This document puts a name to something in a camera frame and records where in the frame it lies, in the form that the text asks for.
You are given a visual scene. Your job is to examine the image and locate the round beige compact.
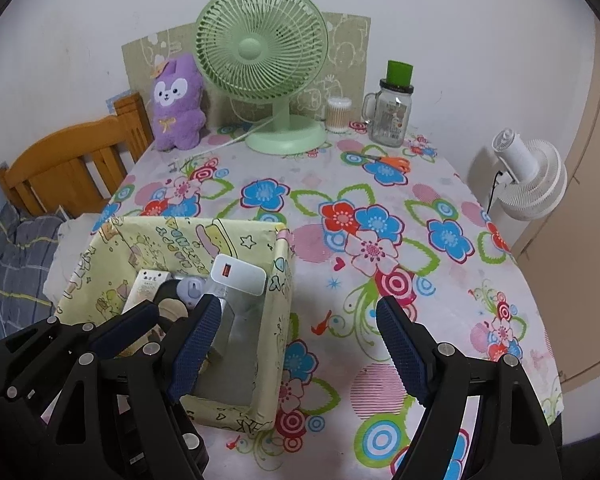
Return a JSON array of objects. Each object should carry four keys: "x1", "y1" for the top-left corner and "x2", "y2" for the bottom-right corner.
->
[{"x1": 157, "y1": 297, "x2": 191, "y2": 328}]

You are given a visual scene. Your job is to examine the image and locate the green desk fan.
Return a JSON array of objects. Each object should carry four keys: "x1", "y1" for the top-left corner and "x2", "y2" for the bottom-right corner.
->
[{"x1": 195, "y1": 0, "x2": 328, "y2": 156}]

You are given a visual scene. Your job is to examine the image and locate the orange handled scissors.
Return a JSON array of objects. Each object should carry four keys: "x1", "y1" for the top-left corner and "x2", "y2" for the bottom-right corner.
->
[{"x1": 345, "y1": 152, "x2": 412, "y2": 173}]

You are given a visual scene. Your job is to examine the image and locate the plaid blanket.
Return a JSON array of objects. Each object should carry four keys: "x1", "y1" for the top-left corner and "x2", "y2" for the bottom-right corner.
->
[{"x1": 0, "y1": 200, "x2": 68, "y2": 341}]

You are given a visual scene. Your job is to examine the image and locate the white standing fan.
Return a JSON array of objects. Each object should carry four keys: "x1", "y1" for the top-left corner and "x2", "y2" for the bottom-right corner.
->
[{"x1": 491, "y1": 129, "x2": 568, "y2": 221}]

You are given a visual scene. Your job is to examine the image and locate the purple plush toy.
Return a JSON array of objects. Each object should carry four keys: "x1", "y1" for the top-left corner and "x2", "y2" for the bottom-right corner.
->
[{"x1": 151, "y1": 56, "x2": 207, "y2": 152}]

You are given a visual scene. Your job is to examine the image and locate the white box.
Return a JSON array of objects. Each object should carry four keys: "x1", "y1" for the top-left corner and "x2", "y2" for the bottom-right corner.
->
[{"x1": 122, "y1": 269, "x2": 173, "y2": 318}]

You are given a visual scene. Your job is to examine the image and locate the white rectangular charger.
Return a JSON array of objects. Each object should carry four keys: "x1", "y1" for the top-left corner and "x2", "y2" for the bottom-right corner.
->
[{"x1": 209, "y1": 254, "x2": 267, "y2": 297}]

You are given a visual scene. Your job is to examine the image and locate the blue wall sticker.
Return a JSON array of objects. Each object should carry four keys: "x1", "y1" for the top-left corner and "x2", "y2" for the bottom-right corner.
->
[{"x1": 105, "y1": 89, "x2": 137, "y2": 113}]

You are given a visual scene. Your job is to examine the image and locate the wooden chair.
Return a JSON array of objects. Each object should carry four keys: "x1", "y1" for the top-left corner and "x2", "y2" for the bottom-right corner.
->
[{"x1": 0, "y1": 91, "x2": 155, "y2": 218}]

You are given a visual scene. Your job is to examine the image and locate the glass mug jar green lid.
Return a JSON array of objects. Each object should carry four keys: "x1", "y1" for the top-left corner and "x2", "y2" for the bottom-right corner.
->
[{"x1": 362, "y1": 60, "x2": 415, "y2": 148}]

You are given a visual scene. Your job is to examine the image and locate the white fan cable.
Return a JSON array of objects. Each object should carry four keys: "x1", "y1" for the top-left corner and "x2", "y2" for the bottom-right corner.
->
[{"x1": 195, "y1": 120, "x2": 276, "y2": 153}]

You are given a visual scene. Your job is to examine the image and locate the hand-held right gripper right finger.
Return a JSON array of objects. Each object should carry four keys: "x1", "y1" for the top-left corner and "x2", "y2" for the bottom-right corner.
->
[{"x1": 376, "y1": 295, "x2": 563, "y2": 480}]

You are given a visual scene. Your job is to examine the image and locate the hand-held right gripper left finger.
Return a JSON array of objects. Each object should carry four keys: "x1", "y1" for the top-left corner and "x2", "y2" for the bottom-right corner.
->
[{"x1": 54, "y1": 293, "x2": 222, "y2": 480}]

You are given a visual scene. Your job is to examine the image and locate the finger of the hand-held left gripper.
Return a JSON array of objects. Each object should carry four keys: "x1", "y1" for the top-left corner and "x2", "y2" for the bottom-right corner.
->
[
  {"x1": 87, "y1": 300, "x2": 163, "y2": 361},
  {"x1": 0, "y1": 317, "x2": 101, "y2": 402}
]

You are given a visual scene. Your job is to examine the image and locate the black fan cable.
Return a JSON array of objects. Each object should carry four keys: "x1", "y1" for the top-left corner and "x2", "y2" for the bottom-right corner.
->
[{"x1": 486, "y1": 170, "x2": 505, "y2": 213}]

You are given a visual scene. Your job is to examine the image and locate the white pillow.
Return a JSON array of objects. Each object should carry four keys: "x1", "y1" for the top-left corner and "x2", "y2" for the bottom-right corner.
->
[{"x1": 44, "y1": 212, "x2": 111, "y2": 306}]

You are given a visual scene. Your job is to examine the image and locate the cotton swab container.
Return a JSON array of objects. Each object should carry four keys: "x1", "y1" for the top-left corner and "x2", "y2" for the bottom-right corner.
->
[{"x1": 326, "y1": 96, "x2": 353, "y2": 135}]

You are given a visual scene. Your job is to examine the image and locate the beige wardrobe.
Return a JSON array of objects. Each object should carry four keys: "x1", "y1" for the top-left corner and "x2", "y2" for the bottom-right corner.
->
[{"x1": 510, "y1": 20, "x2": 600, "y2": 396}]

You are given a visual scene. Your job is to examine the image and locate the yellow fabric storage box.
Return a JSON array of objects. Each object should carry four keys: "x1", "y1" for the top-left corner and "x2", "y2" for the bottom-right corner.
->
[{"x1": 54, "y1": 215, "x2": 293, "y2": 433}]

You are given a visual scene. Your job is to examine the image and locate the lavender small gadget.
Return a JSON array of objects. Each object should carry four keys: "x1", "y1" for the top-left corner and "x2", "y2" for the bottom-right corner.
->
[{"x1": 172, "y1": 275, "x2": 212, "y2": 308}]

